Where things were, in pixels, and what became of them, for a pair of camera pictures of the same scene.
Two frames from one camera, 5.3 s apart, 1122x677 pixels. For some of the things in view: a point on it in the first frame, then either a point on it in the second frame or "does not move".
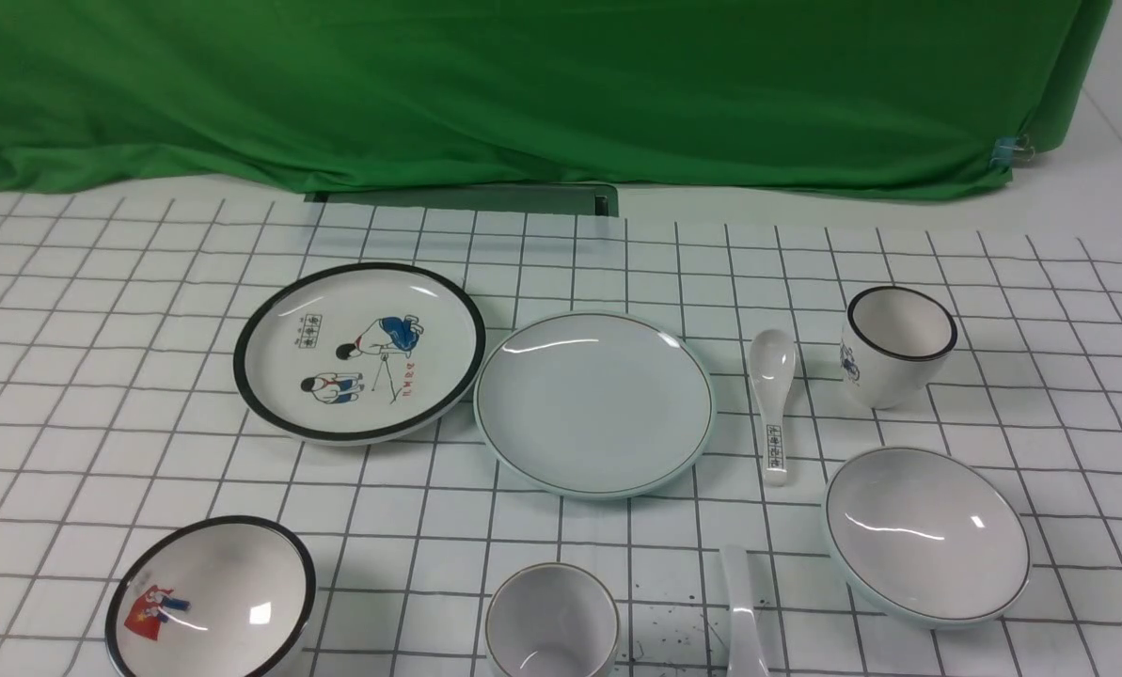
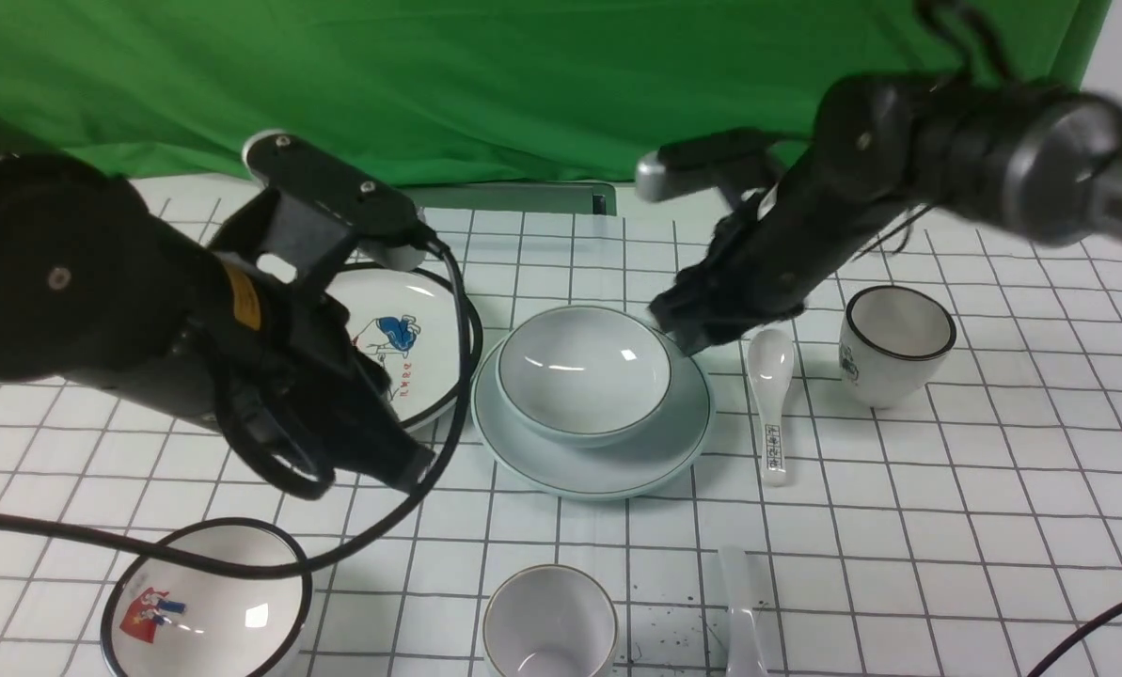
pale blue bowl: [928, 538] -> [583, 377]
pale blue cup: [552, 620] does not move
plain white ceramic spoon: [747, 655] does not move
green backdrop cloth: [861, 97] does not move
